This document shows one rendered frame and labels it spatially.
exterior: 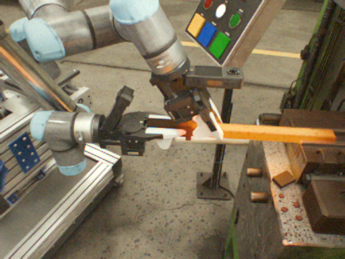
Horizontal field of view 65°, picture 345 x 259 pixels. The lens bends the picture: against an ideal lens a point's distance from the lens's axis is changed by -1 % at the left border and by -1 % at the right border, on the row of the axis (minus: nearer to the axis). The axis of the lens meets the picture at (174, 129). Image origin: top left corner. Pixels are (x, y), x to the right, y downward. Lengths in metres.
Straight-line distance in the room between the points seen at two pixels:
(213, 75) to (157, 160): 1.42
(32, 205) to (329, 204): 1.37
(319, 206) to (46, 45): 0.58
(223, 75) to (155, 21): 0.16
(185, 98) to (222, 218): 1.20
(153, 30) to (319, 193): 0.44
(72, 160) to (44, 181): 0.95
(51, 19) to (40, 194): 1.21
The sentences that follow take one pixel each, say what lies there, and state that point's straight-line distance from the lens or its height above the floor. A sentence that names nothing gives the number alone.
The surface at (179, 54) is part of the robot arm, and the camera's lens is 0.51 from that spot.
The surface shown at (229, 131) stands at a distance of 0.63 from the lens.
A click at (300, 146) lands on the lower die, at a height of 0.99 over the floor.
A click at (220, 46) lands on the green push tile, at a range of 0.99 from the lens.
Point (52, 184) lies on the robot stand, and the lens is 1.65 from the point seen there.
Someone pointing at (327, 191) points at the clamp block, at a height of 0.98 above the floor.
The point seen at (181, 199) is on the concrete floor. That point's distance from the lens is 1.71.
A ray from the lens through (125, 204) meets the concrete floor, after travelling 1.71.
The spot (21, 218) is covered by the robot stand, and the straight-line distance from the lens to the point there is 1.59.
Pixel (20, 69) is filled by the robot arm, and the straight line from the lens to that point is 0.77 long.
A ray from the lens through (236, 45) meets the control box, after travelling 0.95.
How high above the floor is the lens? 1.43
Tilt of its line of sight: 42 degrees down
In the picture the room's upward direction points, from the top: straight up
